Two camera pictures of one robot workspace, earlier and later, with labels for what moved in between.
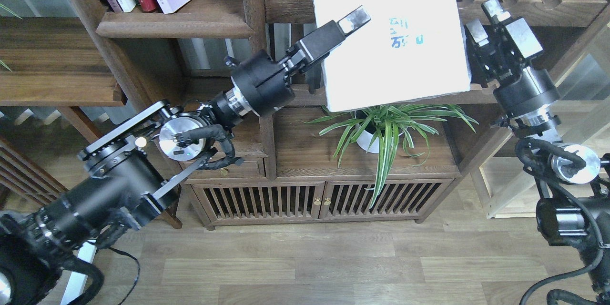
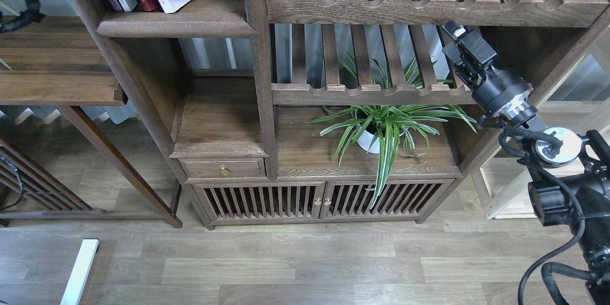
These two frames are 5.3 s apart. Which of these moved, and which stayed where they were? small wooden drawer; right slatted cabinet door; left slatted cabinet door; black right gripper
Moved: black right gripper
Stayed: right slatted cabinet door; left slatted cabinet door; small wooden drawer
